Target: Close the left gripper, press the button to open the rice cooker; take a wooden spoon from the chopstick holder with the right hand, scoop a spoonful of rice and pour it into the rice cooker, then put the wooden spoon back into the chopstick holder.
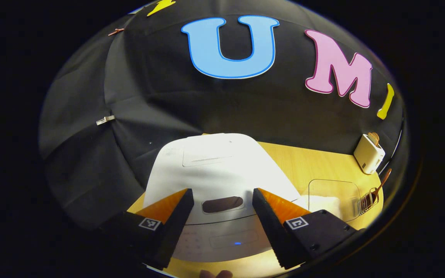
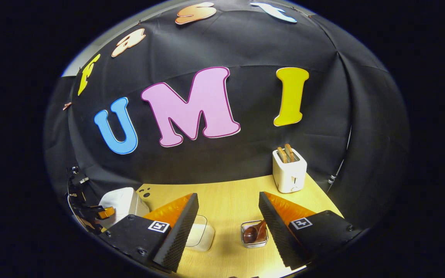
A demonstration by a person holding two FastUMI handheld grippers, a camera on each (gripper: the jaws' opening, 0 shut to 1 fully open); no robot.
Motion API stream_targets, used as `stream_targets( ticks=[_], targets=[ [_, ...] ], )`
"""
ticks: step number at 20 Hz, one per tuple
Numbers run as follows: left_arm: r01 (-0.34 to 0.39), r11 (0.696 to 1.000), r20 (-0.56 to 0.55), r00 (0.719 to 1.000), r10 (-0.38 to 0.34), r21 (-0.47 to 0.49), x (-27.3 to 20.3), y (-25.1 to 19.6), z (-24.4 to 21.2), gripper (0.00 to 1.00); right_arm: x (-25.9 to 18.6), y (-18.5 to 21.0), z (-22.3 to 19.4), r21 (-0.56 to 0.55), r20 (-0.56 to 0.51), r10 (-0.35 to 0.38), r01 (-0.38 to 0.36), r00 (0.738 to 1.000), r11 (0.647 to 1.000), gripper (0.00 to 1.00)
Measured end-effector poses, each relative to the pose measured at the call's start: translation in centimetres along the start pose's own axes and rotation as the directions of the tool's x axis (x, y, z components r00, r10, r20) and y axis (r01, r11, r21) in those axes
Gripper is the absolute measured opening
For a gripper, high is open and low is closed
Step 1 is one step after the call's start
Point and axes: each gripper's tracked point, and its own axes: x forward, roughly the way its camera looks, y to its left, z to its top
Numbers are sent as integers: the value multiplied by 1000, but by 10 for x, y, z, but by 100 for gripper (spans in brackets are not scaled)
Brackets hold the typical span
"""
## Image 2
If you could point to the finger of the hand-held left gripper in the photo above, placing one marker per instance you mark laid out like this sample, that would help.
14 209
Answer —
107 212

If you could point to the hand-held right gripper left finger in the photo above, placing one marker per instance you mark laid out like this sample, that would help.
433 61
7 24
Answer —
178 239

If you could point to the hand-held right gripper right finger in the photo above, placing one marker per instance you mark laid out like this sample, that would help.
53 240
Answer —
276 231

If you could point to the white rice cooker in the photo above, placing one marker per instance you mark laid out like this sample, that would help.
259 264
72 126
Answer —
124 202

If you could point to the white rice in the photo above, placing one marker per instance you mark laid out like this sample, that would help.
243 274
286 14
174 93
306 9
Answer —
200 238

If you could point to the brown wooden spoon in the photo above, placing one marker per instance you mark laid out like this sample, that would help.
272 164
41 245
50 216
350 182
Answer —
254 233

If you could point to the clear glass chopstick holder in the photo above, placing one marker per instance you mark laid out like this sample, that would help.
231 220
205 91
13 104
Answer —
245 244

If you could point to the clear plastic container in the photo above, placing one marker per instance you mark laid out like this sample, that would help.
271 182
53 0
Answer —
203 231

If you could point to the white toaster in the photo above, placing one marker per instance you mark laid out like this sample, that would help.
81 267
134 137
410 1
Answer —
289 175

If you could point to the brown toast slice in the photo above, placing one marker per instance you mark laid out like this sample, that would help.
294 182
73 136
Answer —
282 154
289 152

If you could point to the copper clip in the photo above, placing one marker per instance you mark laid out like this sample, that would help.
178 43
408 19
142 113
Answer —
67 105

